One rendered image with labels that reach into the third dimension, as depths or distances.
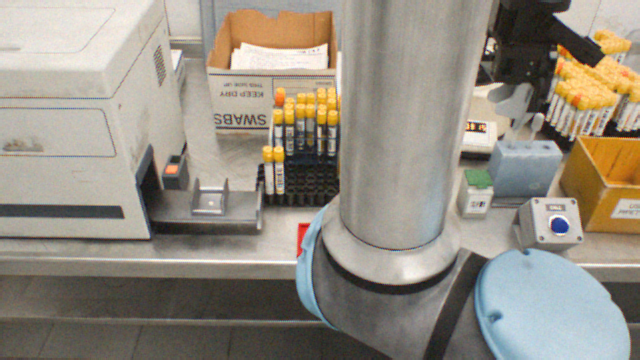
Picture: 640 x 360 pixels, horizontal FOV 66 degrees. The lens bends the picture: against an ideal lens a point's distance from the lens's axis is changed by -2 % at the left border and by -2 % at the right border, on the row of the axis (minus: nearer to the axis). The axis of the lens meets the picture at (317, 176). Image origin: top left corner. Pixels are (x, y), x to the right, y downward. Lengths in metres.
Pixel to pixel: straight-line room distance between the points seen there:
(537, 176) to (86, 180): 0.70
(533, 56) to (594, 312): 0.41
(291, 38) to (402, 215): 0.89
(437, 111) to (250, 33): 0.94
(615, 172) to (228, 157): 0.70
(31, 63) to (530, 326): 0.60
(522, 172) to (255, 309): 0.86
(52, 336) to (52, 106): 1.29
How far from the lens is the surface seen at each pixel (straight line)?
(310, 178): 0.87
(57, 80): 0.68
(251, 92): 0.96
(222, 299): 1.49
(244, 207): 0.79
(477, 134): 0.99
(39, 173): 0.79
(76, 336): 1.88
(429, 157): 0.32
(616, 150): 1.00
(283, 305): 1.46
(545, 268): 0.44
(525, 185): 0.91
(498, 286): 0.41
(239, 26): 1.21
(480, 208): 0.85
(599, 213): 0.90
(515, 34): 0.74
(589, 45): 0.79
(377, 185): 0.34
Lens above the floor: 1.45
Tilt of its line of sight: 39 degrees down
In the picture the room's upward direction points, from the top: 1 degrees clockwise
